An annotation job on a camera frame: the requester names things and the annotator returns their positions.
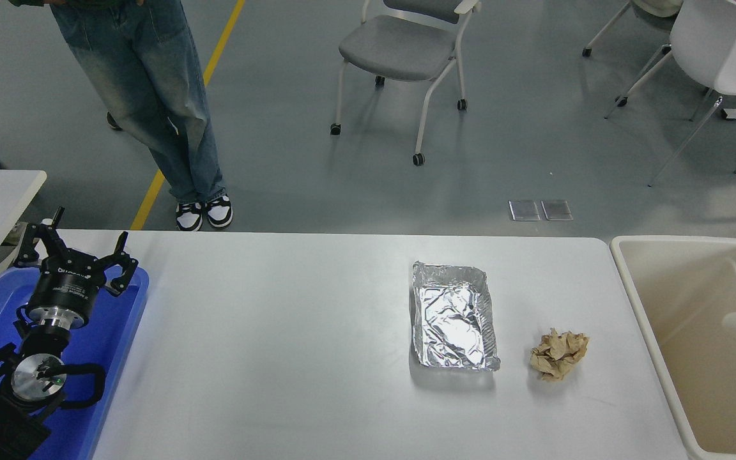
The blue plastic tray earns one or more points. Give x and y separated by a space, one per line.
112 332

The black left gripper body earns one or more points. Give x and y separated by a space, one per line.
64 287

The silver foil tray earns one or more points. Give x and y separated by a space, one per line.
454 319

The crumpled tan paper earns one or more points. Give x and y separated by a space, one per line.
559 354

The grey padded wheeled chair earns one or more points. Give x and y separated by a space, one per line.
400 48

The white-framed wheeled chair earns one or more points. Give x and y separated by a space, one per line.
586 52

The metal floor plate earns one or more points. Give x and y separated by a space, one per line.
556 209
524 211

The large pale plastic bin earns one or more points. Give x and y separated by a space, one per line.
681 287

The white plastic shell chair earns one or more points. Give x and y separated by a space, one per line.
706 38

